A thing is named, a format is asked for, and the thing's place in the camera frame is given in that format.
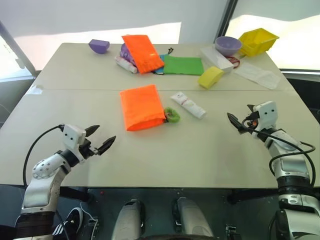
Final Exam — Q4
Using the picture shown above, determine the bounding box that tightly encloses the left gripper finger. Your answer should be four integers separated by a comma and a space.
84, 124, 101, 138
96, 135, 117, 157

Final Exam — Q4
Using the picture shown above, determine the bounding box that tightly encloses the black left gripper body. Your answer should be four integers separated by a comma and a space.
79, 138, 101, 161

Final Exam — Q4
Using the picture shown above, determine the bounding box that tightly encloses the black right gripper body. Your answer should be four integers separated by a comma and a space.
241, 111, 261, 130

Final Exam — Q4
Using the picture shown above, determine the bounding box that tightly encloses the clear plastic packet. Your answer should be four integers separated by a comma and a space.
233, 62, 282, 91

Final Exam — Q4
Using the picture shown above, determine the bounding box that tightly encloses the yellow foam block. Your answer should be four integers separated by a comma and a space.
197, 66, 225, 90

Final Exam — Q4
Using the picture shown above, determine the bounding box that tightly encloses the white cream tube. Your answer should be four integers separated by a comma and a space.
170, 91, 208, 119

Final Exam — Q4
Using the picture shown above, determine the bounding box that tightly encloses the white flat box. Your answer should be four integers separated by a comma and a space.
199, 44, 235, 74

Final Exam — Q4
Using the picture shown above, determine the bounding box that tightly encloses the green hair scrunchie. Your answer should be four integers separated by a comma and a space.
163, 106, 182, 125

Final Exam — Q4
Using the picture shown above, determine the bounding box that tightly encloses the purple round bowl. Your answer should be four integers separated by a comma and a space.
214, 35, 243, 57

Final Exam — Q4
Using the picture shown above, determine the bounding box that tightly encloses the yellow plastic bin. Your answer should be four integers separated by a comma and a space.
237, 27, 280, 58

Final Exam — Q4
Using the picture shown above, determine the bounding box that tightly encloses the black white striped shoe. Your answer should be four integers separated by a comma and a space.
51, 206, 85, 238

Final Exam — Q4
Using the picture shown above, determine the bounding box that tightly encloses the silver robot left leg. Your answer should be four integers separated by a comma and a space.
110, 198, 147, 240

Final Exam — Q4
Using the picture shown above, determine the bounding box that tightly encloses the silver robot leg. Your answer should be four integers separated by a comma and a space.
110, 198, 147, 240
170, 197, 215, 240

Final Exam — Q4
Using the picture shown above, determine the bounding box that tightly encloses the purple angular plastic container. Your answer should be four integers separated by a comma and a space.
88, 38, 111, 55

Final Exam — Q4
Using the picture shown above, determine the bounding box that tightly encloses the silver robot right leg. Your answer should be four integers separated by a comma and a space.
170, 197, 215, 240

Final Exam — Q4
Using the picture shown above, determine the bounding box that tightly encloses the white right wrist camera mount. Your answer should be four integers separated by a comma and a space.
252, 100, 278, 131

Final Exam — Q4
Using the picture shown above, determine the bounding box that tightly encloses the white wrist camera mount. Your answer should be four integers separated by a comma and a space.
62, 124, 87, 154
252, 100, 278, 131

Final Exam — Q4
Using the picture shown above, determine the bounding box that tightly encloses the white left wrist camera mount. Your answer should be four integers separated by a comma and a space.
62, 124, 87, 154

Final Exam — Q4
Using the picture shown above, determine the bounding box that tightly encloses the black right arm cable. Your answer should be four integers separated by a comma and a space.
241, 117, 317, 188

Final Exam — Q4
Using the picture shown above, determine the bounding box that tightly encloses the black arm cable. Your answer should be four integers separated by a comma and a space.
22, 124, 67, 188
241, 117, 317, 188

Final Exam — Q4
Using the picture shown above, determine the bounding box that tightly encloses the orange pouch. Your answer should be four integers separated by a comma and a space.
119, 84, 167, 132
121, 34, 166, 75

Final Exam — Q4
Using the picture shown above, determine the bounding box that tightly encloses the red cord loop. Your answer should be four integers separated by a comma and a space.
226, 55, 242, 69

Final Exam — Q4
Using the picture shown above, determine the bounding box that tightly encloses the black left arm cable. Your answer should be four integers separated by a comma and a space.
22, 124, 67, 188

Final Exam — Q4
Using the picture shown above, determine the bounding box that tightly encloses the white floor cable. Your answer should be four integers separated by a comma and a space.
79, 199, 99, 224

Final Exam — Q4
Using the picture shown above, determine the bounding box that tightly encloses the green pouch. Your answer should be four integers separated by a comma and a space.
159, 54, 205, 76

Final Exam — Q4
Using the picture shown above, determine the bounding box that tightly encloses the black frame pole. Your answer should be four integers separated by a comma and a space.
217, 0, 239, 41
0, 19, 38, 80

